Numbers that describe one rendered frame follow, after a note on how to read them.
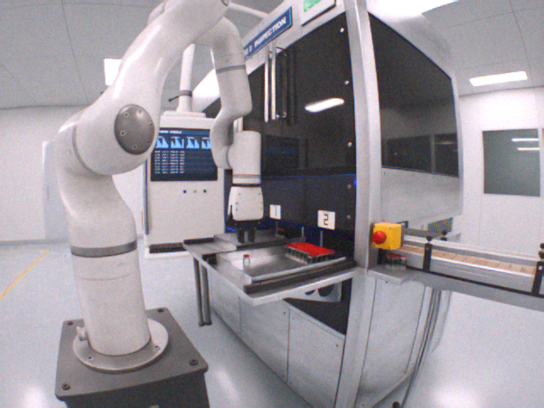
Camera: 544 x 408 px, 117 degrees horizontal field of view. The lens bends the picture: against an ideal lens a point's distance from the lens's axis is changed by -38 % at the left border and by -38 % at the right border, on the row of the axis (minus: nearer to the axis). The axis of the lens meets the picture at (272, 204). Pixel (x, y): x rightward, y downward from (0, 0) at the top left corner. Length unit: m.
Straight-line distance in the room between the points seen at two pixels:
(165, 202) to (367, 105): 1.16
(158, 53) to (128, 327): 0.47
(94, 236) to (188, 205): 1.19
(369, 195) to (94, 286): 0.74
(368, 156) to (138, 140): 0.66
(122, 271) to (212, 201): 1.21
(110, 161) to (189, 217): 1.22
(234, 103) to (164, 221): 0.97
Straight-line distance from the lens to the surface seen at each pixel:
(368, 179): 0.84
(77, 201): 0.45
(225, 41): 0.76
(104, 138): 0.37
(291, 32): 1.32
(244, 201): 0.78
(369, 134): 0.85
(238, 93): 0.75
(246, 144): 0.77
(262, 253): 0.98
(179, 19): 0.59
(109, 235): 0.41
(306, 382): 1.37
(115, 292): 0.44
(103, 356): 0.50
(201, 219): 1.59
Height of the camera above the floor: 1.15
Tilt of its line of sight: 4 degrees down
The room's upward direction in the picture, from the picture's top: straight up
